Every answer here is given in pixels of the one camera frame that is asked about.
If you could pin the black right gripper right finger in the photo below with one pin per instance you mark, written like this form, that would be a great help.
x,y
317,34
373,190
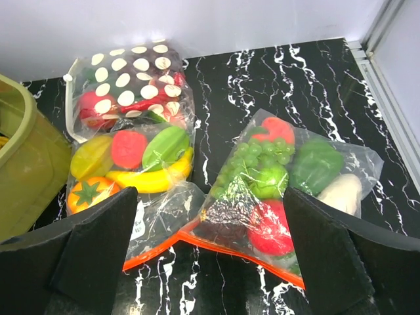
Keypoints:
x,y
349,265

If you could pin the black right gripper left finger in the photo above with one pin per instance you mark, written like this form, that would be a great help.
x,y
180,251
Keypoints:
x,y
79,257

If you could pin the orange fake persimmon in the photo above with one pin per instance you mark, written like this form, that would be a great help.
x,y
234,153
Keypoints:
x,y
90,192

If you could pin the yellow fake banana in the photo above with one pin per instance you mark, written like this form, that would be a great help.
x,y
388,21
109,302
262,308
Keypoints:
x,y
155,181

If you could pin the clear orange-zip fruit bag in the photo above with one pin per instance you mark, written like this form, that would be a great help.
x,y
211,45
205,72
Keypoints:
x,y
159,216

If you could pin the white fake garlic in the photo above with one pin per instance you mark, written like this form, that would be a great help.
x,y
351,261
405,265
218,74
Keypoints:
x,y
344,193

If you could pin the red fake apple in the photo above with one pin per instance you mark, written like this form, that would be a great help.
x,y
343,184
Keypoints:
x,y
268,230

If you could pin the green fake bell pepper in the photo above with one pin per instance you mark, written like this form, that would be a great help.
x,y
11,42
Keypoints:
x,y
315,165

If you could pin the yellow fake starfruit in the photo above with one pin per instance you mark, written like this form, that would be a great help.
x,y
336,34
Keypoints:
x,y
92,158

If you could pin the clear orange-zip vegetable bag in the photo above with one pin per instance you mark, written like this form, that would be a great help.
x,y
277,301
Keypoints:
x,y
244,213

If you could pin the red fake fruit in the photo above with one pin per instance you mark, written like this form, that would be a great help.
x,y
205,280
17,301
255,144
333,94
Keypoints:
x,y
127,149

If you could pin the green fake grapes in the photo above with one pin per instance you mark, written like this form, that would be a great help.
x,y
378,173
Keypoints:
x,y
256,167

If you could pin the green fake starfruit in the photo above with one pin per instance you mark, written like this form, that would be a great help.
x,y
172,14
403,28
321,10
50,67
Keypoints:
x,y
165,148

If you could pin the polka dot zip bag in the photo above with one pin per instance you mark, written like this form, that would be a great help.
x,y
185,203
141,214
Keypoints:
x,y
134,85

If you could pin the olive green plastic bin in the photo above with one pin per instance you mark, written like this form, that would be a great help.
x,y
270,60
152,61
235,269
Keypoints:
x,y
35,160

